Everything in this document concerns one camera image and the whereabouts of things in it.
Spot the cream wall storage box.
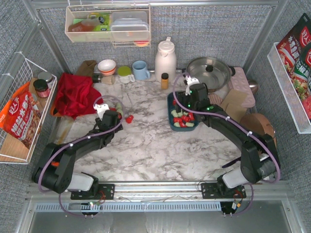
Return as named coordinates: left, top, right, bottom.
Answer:
left=65, top=3, right=151, bottom=46

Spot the striped oven mitt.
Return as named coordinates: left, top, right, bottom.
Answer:
left=208, top=93, right=223, bottom=106

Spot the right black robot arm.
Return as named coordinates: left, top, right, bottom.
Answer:
left=173, top=83, right=280, bottom=195

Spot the red seasoning packet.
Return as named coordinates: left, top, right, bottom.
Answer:
left=276, top=13, right=311, bottom=119

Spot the clear plastic container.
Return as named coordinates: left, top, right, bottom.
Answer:
left=110, top=11, right=149, bottom=42

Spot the round wooden board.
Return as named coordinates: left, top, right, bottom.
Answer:
left=240, top=113, right=276, bottom=146

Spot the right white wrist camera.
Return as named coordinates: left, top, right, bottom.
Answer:
left=185, top=75, right=200, bottom=96

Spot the blue mug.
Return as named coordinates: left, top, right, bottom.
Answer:
left=132, top=61, right=151, bottom=81

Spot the red cloth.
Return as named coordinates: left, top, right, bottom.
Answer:
left=50, top=73, right=102, bottom=119

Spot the stainless steel pot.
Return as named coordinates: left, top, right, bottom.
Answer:
left=183, top=57, right=236, bottom=93

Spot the red snack bag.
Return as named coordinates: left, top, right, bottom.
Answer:
left=0, top=82, right=41, bottom=149

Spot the white thermos jug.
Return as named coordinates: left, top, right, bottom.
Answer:
left=155, top=36, right=177, bottom=82

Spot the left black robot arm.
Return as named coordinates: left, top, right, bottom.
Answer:
left=32, top=110, right=123, bottom=194

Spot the white orange striped bowl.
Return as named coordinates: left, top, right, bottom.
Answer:
left=97, top=59, right=116, bottom=76

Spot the white right wall basket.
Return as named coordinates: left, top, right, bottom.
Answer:
left=267, top=42, right=311, bottom=134

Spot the dark lid jar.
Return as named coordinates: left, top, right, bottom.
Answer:
left=33, top=79, right=50, bottom=99

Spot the pink egg tray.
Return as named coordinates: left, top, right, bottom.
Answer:
left=228, top=67, right=256, bottom=108

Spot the teal storage basket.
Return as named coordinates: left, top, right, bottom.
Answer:
left=167, top=92, right=199, bottom=132

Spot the brown paper bag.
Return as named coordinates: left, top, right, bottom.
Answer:
left=75, top=60, right=97, bottom=77

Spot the orange spice bottle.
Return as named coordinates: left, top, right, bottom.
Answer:
left=161, top=73, right=169, bottom=90

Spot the green lidded cup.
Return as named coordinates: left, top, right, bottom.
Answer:
left=117, top=66, right=135, bottom=84

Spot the silver lid jar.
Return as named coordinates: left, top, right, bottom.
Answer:
left=38, top=71, right=53, bottom=89

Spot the pepper grinder bottle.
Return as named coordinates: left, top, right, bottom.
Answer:
left=92, top=74, right=115, bottom=85

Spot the brown cardboard sheet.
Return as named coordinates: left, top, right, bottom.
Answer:
left=220, top=89, right=247, bottom=110
left=225, top=103, right=247, bottom=122

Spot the white wire side basket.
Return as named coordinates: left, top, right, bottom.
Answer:
left=0, top=58, right=57, bottom=164

